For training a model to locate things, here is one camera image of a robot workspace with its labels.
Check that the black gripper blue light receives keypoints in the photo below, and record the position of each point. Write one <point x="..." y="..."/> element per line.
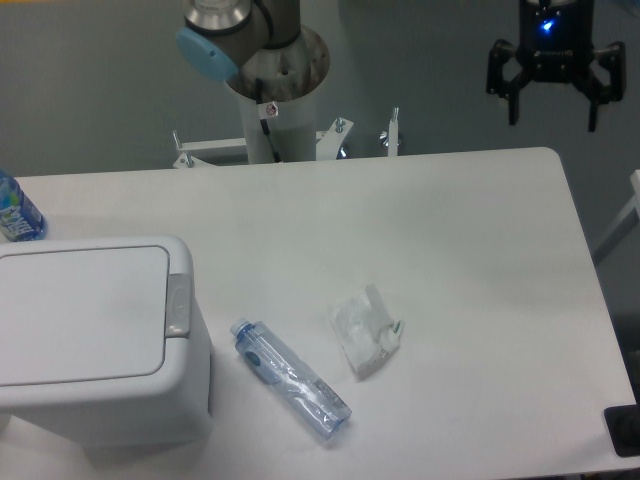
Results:
<point x="556" y="46"/>

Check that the white push-lid trash can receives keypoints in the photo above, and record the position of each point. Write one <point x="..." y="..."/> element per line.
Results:
<point x="103" y="342"/>

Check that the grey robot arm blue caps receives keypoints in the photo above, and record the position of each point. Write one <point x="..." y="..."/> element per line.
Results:
<point x="262" y="51"/>

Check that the crumpled white plastic wrapper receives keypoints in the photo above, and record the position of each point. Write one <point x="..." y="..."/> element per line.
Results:
<point x="367" y="333"/>

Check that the black object at table corner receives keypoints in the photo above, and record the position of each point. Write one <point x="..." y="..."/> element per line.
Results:
<point x="623" y="426"/>

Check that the empty clear plastic bottle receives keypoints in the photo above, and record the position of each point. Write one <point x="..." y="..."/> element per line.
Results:
<point x="294" y="381"/>

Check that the blue labelled water bottle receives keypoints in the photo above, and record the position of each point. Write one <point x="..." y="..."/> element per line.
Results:
<point x="21" y="220"/>

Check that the white metal frame right edge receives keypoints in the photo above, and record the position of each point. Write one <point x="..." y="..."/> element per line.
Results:
<point x="620" y="226"/>

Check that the white metal base frame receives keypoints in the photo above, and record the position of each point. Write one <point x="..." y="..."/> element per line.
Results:
<point x="328" y="146"/>

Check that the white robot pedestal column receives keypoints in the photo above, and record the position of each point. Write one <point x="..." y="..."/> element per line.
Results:
<point x="278" y="131"/>

